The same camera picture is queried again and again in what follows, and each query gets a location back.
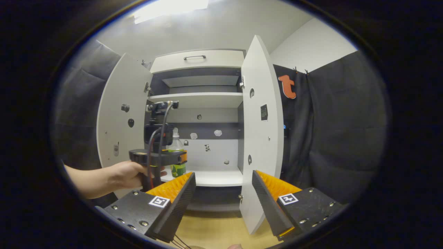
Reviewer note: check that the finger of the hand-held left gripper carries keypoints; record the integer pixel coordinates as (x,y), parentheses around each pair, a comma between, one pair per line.
(174,157)

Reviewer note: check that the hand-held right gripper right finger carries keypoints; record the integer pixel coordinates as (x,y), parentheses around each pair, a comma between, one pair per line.
(270,207)

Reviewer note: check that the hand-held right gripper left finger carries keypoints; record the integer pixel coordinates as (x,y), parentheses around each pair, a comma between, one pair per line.
(178,207)

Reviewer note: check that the green label clear bottle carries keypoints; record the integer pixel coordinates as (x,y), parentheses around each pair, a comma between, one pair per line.
(178,169)

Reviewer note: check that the white and grey cabinet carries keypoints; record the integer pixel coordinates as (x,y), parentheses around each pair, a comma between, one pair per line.
(214,199)

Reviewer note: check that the white cabinet shelf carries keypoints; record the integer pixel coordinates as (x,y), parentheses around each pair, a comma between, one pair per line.
(214,178)
(207,99)

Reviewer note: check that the black backdrop cloth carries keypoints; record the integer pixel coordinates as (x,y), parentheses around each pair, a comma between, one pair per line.
(346,121)
(76,103)

